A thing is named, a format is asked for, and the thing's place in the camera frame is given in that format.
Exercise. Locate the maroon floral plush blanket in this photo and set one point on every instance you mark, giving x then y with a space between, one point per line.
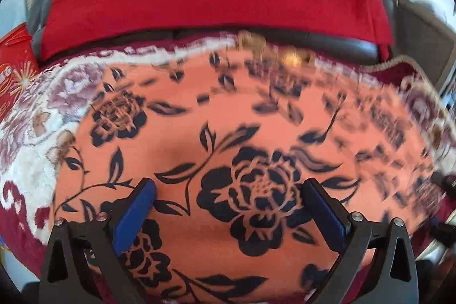
40 129

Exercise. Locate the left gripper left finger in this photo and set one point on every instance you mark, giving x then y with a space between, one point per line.
66 276

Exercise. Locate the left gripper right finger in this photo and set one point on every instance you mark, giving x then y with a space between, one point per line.
392 277

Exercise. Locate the orange floral blouse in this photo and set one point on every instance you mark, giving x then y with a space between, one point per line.
229 137

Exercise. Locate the red gift box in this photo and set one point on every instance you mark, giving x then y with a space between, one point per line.
18 67

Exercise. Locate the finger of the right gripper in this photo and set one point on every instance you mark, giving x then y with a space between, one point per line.
443 181

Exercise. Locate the black leather sofa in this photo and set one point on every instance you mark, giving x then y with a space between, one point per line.
346 49

